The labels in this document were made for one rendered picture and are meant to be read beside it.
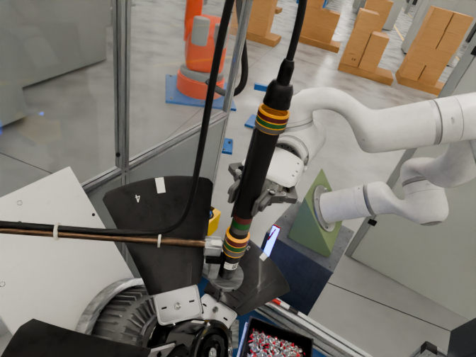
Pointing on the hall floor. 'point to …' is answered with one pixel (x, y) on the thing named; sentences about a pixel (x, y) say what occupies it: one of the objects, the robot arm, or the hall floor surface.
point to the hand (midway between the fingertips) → (248, 197)
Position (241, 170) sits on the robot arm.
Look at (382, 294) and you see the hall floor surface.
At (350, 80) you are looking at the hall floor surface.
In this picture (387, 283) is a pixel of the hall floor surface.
